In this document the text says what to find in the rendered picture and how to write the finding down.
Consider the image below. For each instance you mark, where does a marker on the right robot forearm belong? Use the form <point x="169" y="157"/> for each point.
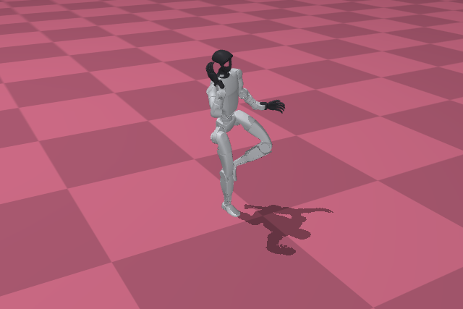
<point x="219" y="99"/>

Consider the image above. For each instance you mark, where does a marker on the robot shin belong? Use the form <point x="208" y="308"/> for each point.
<point x="250" y="155"/>
<point x="227" y="186"/>

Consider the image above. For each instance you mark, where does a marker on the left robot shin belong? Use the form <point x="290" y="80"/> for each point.
<point x="250" y="155"/>

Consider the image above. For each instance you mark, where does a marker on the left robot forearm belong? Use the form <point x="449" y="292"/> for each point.
<point x="253" y="103"/>

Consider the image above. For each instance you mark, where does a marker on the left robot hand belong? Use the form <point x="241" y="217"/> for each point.
<point x="274" y="105"/>

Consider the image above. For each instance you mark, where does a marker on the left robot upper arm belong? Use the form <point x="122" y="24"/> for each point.
<point x="243" y="92"/>

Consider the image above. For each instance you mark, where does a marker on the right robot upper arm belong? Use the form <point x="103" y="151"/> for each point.
<point x="211" y="92"/>

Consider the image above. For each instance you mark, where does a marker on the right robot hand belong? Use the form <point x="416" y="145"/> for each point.
<point x="212" y="75"/>

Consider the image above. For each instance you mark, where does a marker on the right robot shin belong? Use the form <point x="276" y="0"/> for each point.
<point x="227" y="186"/>

